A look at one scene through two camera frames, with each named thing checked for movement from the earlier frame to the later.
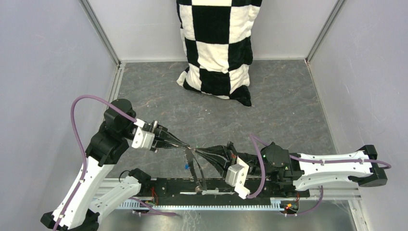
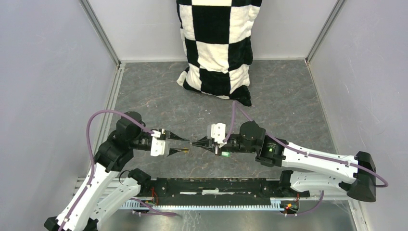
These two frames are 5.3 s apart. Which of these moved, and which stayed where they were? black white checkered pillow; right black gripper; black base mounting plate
Moved: right black gripper
Stayed: black white checkered pillow; black base mounting plate
